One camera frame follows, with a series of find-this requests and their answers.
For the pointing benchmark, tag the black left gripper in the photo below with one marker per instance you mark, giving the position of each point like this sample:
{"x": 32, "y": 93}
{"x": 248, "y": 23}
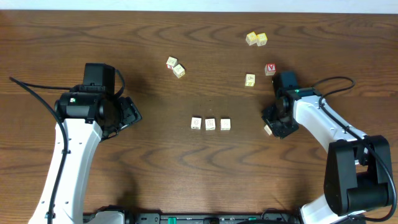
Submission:
{"x": 131, "y": 112}

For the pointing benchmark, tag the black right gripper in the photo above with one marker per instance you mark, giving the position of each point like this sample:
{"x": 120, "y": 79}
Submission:
{"x": 282, "y": 132}

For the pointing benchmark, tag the red-edged spiral block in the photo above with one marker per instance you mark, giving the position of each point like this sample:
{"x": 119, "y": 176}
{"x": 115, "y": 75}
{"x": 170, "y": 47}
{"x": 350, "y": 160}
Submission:
{"x": 268, "y": 130}

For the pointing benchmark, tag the green-edged wooden block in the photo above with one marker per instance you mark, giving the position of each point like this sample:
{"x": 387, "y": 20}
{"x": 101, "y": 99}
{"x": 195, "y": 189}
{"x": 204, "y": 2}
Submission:
{"x": 225, "y": 124}

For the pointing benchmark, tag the blue-edged wooden block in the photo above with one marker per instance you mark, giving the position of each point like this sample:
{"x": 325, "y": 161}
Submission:
{"x": 210, "y": 124}

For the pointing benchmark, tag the green O wooden block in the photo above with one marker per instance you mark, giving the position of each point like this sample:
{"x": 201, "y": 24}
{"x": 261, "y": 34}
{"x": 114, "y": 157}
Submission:
{"x": 196, "y": 123}

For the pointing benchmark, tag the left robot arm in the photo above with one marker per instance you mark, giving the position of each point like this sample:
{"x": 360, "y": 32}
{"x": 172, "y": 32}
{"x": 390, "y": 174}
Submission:
{"x": 86, "y": 115}

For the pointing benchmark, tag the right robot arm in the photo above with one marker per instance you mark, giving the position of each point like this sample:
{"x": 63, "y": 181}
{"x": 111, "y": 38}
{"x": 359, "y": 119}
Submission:
{"x": 358, "y": 185}

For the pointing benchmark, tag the yellow number 8 block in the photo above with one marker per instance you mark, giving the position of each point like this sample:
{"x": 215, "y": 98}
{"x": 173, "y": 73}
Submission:
{"x": 250, "y": 79}

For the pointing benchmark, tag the red letter A block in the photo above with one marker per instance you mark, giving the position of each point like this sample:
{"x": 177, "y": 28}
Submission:
{"x": 270, "y": 69}

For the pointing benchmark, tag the red-edged wooden block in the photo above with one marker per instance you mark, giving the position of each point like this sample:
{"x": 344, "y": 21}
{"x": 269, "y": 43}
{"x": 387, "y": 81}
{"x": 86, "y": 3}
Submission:
{"x": 171, "y": 63}

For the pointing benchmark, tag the yellow letter G block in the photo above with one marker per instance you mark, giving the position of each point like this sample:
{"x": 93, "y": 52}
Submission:
{"x": 179, "y": 71}

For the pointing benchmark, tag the yellow-top block right of pair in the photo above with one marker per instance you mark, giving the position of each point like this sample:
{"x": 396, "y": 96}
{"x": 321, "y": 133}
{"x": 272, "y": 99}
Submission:
{"x": 261, "y": 39}

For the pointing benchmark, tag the yellow-top block of pair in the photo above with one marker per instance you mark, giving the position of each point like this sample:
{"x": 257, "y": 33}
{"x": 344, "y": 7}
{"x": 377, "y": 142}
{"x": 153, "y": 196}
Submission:
{"x": 261, "y": 39}
{"x": 251, "y": 38}

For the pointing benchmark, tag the yellow-top block left of pair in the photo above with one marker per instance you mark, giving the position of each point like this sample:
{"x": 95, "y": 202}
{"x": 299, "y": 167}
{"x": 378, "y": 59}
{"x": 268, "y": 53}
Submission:
{"x": 251, "y": 38}

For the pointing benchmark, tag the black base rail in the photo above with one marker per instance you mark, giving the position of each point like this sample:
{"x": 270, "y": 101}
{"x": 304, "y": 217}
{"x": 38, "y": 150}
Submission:
{"x": 115, "y": 214}

